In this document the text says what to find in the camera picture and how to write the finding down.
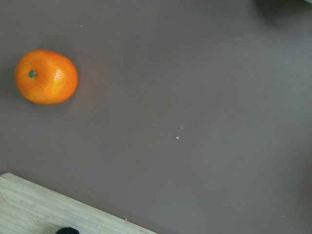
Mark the orange mandarin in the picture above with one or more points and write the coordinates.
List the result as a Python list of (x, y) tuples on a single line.
[(46, 77)]

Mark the steel muddler black tip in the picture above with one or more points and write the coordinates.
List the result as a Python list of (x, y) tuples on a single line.
[(67, 230)]

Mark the wooden cutting board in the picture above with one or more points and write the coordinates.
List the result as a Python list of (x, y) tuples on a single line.
[(28, 208)]

